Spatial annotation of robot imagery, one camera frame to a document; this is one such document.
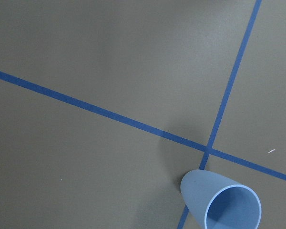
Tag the light blue plastic cup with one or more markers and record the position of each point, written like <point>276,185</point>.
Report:
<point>218,202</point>

